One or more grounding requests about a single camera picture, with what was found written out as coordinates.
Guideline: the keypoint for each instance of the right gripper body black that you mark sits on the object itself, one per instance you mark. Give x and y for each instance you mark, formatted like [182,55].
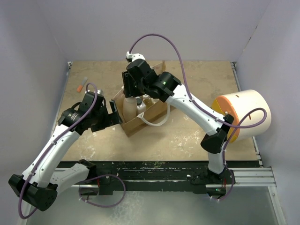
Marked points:
[141,88]

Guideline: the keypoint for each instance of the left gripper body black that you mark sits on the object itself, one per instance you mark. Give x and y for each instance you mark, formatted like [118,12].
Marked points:
[102,119]

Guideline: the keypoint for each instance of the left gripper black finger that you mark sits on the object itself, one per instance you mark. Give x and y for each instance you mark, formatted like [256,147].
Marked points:
[116,119]
[114,109]

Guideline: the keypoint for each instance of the tan pump lotion bottle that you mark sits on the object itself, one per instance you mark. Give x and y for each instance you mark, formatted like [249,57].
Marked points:
[129,108]

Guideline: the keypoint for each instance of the brown burlap canvas bag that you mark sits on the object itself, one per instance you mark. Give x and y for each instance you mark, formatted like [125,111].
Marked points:
[154,115]

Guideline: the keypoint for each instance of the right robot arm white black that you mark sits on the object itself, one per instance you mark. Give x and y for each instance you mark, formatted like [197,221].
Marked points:
[215,125]

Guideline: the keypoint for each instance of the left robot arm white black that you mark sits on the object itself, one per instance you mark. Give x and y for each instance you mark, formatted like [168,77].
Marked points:
[39,185]

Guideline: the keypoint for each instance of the white bottle with black cap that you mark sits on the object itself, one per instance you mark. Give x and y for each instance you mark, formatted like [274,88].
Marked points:
[140,105]

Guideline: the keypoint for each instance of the clear amber liquid bottle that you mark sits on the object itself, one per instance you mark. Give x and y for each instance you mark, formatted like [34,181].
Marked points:
[147,100]

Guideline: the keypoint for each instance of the small orange capped tube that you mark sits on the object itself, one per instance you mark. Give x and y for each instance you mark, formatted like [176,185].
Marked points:
[80,87]

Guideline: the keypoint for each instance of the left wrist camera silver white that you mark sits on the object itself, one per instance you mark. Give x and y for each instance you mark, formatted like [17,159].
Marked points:
[100,91]

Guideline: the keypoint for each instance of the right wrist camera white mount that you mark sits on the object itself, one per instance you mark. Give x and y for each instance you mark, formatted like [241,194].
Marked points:
[130,57]

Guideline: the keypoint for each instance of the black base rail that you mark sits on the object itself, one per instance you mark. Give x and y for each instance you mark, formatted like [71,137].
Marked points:
[156,176]

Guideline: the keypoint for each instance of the aluminium frame rail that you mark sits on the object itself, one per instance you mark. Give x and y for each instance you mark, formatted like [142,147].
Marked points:
[251,173]

